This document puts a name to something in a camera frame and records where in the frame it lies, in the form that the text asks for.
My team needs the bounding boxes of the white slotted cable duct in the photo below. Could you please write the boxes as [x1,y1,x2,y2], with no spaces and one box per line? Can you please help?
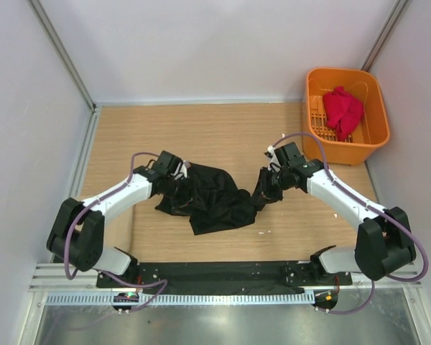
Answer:
[45,290,315,307]

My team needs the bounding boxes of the aluminium corner post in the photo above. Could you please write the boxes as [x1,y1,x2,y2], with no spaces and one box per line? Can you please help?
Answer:
[361,0,412,72]
[27,0,96,112]

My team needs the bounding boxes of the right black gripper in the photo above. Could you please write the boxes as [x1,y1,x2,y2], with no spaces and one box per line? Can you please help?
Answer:
[249,167,291,206]

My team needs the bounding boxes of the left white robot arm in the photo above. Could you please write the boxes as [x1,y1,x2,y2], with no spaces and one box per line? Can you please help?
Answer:
[46,151,190,288]

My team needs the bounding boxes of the left aluminium corner post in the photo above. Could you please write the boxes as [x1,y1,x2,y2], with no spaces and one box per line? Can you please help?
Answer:
[27,0,96,112]

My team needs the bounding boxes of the brown cardboard sheet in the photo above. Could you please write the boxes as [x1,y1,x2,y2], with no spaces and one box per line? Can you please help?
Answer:
[69,197,134,266]

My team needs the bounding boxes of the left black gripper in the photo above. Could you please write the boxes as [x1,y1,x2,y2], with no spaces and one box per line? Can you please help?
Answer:
[162,174,206,215]

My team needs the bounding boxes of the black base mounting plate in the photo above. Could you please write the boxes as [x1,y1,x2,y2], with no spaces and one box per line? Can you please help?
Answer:
[96,260,353,289]

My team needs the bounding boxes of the black t shirt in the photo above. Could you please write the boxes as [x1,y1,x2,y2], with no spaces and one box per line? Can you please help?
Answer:
[155,163,283,235]

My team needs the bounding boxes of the red t shirt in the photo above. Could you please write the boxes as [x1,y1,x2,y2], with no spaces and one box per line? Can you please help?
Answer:
[323,86,365,142]

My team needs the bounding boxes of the aluminium front frame rail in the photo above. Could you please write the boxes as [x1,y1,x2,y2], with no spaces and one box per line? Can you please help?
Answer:
[29,263,417,291]

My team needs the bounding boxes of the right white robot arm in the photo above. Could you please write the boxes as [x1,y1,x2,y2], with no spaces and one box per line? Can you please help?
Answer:
[251,142,417,285]

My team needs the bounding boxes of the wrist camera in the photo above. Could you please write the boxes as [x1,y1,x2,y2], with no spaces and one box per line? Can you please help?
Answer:
[152,150,183,176]
[269,142,306,171]

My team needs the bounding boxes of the orange plastic basket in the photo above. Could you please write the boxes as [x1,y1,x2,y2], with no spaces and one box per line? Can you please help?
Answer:
[302,68,390,165]

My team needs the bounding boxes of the right aluminium corner post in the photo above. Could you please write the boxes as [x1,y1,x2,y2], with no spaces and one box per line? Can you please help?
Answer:
[361,0,412,72]

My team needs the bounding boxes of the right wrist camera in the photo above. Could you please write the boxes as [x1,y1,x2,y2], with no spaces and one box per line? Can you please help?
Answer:
[269,142,306,171]

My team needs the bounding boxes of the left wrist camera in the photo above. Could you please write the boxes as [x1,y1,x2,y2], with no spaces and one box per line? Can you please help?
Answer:
[152,150,183,176]

